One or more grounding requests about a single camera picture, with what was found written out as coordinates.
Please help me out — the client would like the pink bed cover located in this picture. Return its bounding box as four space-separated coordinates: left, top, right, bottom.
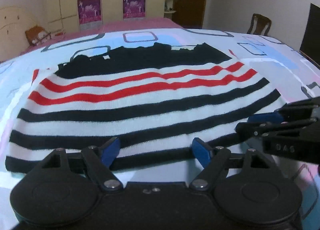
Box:
20 17 182 56

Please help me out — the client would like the purple poster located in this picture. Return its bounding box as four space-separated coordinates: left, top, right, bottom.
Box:
78 0 103 31
123 0 146 20

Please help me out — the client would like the patterned bed sheet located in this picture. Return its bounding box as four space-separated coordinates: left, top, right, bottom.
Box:
1 28 319 229

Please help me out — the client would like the cream round headboard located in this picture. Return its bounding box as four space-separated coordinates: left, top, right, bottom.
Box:
0 6 40 62

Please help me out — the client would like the lower right purple poster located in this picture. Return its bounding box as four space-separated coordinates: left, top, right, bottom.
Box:
123 0 146 20

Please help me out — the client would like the striped knit sweater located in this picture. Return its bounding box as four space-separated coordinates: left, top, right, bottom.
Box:
5 43 285 174

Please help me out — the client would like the wooden chair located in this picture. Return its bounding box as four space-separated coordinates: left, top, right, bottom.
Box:
247 13 272 36

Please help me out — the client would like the orange plush pillow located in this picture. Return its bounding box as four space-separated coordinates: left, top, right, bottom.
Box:
25 25 52 46

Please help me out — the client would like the black television screen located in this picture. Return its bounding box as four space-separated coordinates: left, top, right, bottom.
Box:
300 3 320 65

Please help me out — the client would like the lower left purple poster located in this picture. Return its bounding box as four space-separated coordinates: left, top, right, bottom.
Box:
78 0 103 31

